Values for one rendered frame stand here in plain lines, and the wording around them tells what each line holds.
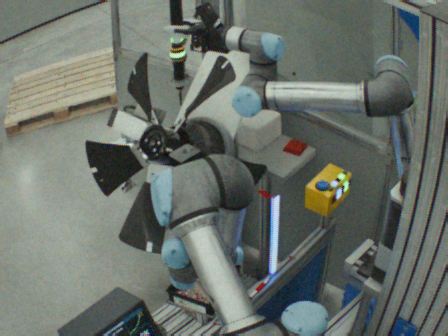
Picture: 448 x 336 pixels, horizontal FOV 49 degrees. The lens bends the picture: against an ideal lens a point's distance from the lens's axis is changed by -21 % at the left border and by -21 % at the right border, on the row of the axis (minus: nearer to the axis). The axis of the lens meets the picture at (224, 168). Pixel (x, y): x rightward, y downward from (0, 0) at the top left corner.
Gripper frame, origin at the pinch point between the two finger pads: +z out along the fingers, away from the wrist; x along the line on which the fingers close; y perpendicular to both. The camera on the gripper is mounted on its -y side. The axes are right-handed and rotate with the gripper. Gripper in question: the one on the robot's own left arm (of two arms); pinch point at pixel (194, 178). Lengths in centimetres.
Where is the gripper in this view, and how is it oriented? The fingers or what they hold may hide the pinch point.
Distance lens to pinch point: 185.9
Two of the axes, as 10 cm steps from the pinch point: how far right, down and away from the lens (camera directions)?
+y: -9.9, 0.9, 1.4
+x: 1.5, 8.0, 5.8
